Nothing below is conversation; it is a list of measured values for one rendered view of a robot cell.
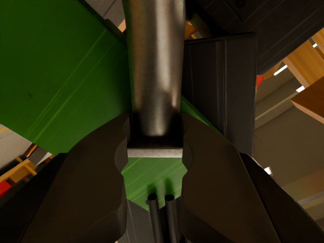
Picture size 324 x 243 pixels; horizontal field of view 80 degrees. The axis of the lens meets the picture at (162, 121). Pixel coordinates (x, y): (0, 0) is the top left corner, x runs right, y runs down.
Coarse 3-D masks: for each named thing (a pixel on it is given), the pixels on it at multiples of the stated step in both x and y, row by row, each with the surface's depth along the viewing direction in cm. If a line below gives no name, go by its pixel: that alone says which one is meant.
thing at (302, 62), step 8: (304, 48) 76; (312, 48) 76; (288, 56) 78; (296, 56) 78; (304, 56) 77; (312, 56) 76; (320, 56) 76; (288, 64) 83; (296, 64) 78; (304, 64) 78; (312, 64) 77; (320, 64) 77; (296, 72) 82; (304, 72) 79; (312, 72) 78; (320, 72) 78; (304, 80) 81; (312, 80) 79
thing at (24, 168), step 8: (16, 160) 473; (48, 160) 546; (16, 168) 456; (24, 168) 478; (32, 168) 490; (0, 176) 425; (8, 176) 441; (16, 176) 458; (24, 176) 471; (0, 184) 424; (8, 184) 433; (16, 184) 474; (0, 192) 416
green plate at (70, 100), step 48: (0, 0) 11; (48, 0) 11; (0, 48) 12; (48, 48) 12; (96, 48) 12; (0, 96) 14; (48, 96) 14; (96, 96) 14; (48, 144) 16; (144, 192) 19
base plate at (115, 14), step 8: (88, 0) 49; (96, 0) 52; (104, 0) 54; (112, 0) 57; (120, 0) 61; (96, 8) 54; (104, 8) 57; (112, 8) 61; (120, 8) 65; (104, 16) 61; (112, 16) 65; (120, 16) 70; (120, 24) 75
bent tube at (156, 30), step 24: (144, 0) 8; (168, 0) 8; (144, 24) 9; (168, 24) 9; (144, 48) 9; (168, 48) 9; (144, 72) 10; (168, 72) 10; (144, 96) 10; (168, 96) 10; (144, 120) 11; (168, 120) 11; (144, 144) 12; (168, 144) 12
